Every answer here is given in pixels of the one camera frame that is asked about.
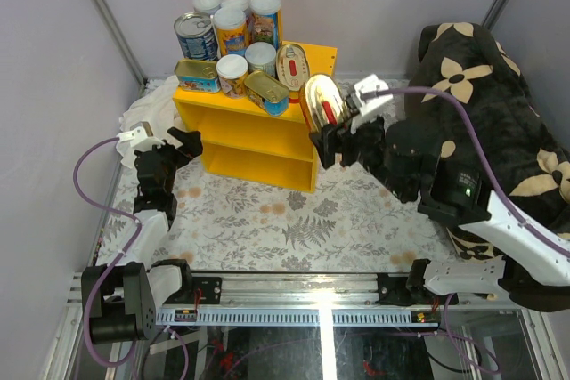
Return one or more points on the gold rectangular tin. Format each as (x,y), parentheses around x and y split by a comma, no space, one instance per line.
(267,93)
(197,76)

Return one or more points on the blue labelled gold-top can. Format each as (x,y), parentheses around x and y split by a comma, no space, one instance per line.
(196,36)

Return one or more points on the aluminium mounting rail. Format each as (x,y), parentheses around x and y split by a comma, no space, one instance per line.
(280,300)

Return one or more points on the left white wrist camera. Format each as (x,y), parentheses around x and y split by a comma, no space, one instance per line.
(140,137)

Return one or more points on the grey lid small can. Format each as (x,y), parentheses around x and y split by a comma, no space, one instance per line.
(261,56)

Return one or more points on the white lid small can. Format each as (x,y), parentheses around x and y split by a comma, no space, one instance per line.
(232,69)

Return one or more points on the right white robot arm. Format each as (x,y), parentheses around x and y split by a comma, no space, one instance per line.
(530,273)

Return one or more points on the white red snack canister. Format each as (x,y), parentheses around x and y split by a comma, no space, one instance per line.
(242,5)

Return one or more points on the gold oval tin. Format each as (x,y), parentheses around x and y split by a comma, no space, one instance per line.
(322,103)
(292,69)

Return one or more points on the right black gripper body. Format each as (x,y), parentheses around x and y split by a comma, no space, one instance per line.
(370,157)

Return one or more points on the white orange snack canister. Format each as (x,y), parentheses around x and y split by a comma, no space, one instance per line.
(206,7)

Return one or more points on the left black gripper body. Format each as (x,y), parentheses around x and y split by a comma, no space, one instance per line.
(173,158)

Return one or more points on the orange blue tall canister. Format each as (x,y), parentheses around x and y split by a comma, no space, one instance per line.
(231,30)

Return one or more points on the clear jar colourful candy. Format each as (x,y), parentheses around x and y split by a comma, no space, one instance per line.
(267,22)

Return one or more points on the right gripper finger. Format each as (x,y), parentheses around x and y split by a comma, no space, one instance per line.
(326,143)
(351,148)

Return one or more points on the black floral plush blanket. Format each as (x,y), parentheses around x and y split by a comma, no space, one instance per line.
(532,168)

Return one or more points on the crumpled cream cloth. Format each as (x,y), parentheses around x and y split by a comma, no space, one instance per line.
(157,108)

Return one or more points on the left metal corner post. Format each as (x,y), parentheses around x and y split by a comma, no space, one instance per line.
(119,40)

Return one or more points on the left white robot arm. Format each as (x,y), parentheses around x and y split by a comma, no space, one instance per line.
(138,255)

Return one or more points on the yellow wooden shelf cabinet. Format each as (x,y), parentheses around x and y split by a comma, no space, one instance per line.
(242,141)

